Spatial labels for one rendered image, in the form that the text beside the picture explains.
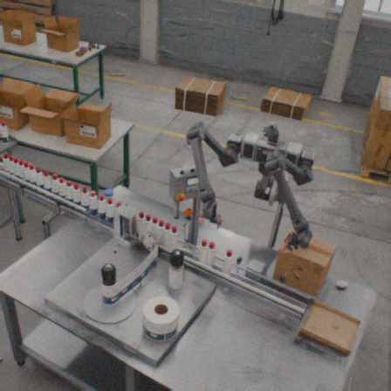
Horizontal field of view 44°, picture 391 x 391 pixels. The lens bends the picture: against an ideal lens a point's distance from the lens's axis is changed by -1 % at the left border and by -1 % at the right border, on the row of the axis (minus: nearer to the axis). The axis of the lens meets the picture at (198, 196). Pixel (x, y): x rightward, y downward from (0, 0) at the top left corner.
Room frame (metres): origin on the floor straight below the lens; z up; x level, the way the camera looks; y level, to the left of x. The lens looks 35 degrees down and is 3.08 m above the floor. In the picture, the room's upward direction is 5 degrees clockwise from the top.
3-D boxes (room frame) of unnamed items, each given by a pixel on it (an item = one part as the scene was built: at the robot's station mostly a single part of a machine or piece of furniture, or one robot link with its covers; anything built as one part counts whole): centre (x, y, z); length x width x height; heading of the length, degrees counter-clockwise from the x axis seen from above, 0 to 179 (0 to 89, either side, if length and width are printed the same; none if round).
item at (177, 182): (2.50, 0.09, 1.38); 0.17 x 0.10 x 0.19; 118
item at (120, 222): (2.49, 0.45, 1.01); 0.14 x 0.13 x 0.26; 63
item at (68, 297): (2.04, 0.34, 0.86); 0.80 x 0.67 x 0.05; 63
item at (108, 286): (1.92, 0.46, 1.04); 0.09 x 0.09 x 0.29
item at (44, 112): (4.15, 1.46, 0.96); 0.53 x 0.45 x 0.37; 165
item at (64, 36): (6.38, 2.03, 0.97); 0.43 x 0.42 x 0.37; 160
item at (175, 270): (2.09, 0.09, 1.03); 0.09 x 0.09 x 0.30
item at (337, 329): (1.93, -0.86, 0.85); 0.30 x 0.26 x 0.04; 63
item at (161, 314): (1.79, 0.14, 0.95); 0.20 x 0.20 x 0.14
